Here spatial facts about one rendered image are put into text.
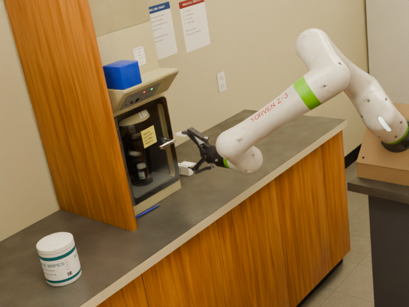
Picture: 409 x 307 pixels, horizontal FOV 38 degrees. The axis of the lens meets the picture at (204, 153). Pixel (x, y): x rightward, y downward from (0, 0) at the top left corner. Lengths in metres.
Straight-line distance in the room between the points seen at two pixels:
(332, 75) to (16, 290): 1.33
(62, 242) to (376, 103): 1.28
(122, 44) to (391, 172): 1.21
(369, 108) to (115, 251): 1.12
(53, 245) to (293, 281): 1.46
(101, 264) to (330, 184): 1.53
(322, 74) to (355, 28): 2.97
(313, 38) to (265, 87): 1.82
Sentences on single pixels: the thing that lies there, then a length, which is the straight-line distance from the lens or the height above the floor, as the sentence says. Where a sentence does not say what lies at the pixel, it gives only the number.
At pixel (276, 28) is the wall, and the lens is 4.00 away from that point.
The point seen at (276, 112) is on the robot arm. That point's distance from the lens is 2.05.
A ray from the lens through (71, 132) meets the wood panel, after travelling 2.46.
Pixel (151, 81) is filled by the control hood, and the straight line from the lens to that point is 2.36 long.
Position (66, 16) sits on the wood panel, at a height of 1.81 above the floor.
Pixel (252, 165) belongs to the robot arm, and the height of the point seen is 1.19.
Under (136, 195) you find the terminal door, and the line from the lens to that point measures 2.51.
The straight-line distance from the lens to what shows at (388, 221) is 2.64.
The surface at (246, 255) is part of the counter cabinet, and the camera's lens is 2.75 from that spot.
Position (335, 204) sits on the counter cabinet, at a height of 0.47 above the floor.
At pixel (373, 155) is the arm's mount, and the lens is 2.58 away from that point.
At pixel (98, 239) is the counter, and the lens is 2.43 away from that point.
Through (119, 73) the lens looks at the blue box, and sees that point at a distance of 2.25.
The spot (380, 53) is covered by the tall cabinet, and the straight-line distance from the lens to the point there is 5.12.
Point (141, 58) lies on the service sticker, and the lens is 2.47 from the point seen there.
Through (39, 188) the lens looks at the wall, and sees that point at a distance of 2.74.
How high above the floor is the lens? 2.05
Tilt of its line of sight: 21 degrees down
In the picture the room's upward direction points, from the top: 9 degrees counter-clockwise
